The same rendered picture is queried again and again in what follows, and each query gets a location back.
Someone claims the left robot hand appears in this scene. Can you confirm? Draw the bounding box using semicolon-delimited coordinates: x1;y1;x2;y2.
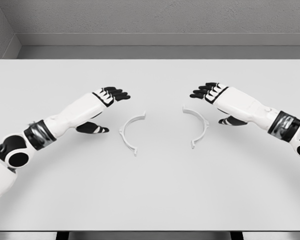
63;86;132;135

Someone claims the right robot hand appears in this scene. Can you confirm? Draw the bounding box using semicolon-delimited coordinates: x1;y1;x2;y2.
189;81;262;126

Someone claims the white half-ring pipe clamp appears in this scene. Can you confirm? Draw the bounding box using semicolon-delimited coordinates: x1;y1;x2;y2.
182;105;210;150
119;110;147;158

